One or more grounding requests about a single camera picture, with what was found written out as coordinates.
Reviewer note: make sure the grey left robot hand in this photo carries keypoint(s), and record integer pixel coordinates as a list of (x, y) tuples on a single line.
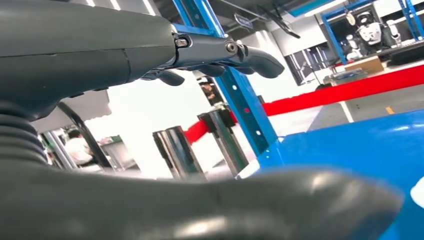
[(82, 39)]

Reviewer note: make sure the blue metal shelf rack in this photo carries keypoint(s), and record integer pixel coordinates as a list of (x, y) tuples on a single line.
[(331, 155)]

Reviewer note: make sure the person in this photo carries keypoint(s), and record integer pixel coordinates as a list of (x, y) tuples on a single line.
[(78, 150), (209, 94)]

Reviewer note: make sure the short red barrier belt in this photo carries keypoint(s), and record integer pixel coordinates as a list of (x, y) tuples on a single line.
[(195, 130)]

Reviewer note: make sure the long red barrier belt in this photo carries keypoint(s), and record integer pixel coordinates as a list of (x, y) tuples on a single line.
[(331, 94)]

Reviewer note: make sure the brown cardboard box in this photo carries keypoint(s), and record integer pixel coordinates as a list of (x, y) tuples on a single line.
[(364, 64)]

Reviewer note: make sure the white humanoid robot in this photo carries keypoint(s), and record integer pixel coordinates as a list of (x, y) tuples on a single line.
[(371, 33)]

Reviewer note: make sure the chrome stanchion post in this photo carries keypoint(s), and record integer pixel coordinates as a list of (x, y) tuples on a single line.
[(228, 149), (175, 152)]

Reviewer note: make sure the blue metal rack frame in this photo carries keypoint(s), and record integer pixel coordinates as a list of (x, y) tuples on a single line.
[(333, 39)]

